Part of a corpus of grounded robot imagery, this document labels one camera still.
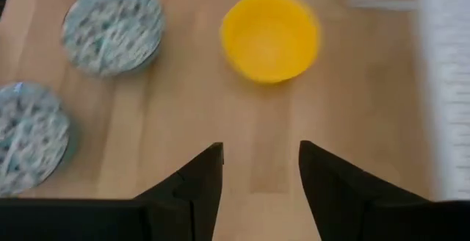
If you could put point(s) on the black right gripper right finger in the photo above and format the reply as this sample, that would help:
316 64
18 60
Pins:
330 189

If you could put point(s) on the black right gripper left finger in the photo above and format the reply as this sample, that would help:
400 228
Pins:
194 197

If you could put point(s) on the teal mini bowl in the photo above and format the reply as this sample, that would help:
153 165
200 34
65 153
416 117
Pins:
112 29
29 138

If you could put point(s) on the yellow mini bowl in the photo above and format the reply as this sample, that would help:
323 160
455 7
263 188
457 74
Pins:
270 39

